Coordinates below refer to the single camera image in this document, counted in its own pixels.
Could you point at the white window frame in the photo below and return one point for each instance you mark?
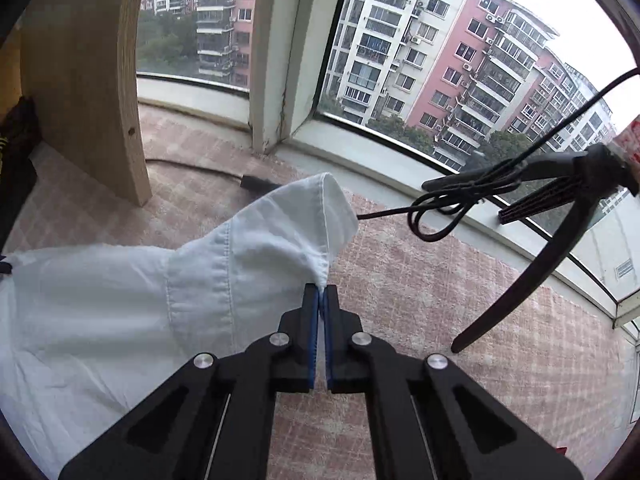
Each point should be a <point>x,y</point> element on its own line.
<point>270,60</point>

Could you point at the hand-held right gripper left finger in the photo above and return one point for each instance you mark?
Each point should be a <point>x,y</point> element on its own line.
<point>313,340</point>

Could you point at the light plywood board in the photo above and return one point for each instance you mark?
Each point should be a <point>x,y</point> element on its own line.
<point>85,85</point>

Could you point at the white pants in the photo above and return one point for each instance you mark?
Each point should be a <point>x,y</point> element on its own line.
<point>150,310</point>

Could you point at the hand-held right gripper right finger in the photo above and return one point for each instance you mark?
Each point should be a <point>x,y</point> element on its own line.
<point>328,340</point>

